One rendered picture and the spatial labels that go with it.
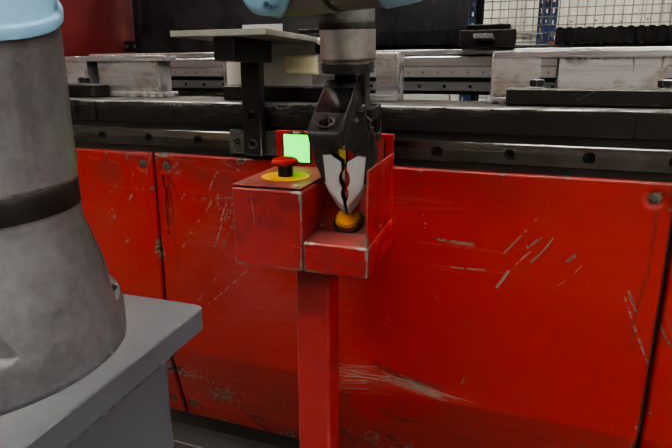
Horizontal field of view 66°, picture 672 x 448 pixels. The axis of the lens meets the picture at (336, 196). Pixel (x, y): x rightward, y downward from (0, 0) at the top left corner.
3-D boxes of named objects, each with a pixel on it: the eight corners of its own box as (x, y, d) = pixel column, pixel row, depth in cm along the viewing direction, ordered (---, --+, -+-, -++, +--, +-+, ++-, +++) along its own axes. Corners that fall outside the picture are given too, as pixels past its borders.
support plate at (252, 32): (169, 36, 88) (169, 30, 87) (245, 44, 112) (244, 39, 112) (266, 34, 82) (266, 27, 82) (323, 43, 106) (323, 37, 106)
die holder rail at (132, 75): (2, 94, 136) (-3, 57, 133) (22, 93, 141) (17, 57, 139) (163, 97, 120) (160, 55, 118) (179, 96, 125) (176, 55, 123)
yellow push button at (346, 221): (334, 234, 77) (331, 225, 75) (340, 215, 79) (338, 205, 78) (359, 237, 76) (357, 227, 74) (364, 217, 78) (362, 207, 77)
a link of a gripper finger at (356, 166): (376, 204, 79) (375, 145, 76) (366, 217, 74) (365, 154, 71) (356, 203, 80) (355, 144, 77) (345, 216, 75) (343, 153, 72)
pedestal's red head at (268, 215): (234, 263, 76) (228, 141, 72) (279, 232, 90) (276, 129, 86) (367, 280, 70) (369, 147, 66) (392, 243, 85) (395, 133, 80)
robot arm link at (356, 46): (367, 29, 65) (306, 30, 67) (367, 66, 66) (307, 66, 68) (381, 28, 71) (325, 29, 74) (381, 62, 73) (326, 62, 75)
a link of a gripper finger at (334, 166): (356, 203, 80) (355, 144, 77) (345, 216, 75) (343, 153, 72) (337, 201, 81) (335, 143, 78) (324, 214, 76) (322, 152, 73)
